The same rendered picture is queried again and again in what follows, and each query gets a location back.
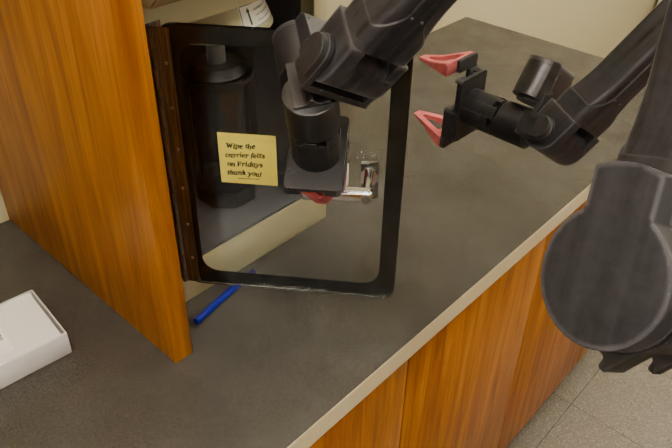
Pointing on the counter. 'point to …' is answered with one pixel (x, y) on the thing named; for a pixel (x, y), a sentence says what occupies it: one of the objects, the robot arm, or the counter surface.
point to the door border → (167, 97)
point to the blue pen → (215, 304)
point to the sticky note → (247, 158)
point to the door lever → (360, 188)
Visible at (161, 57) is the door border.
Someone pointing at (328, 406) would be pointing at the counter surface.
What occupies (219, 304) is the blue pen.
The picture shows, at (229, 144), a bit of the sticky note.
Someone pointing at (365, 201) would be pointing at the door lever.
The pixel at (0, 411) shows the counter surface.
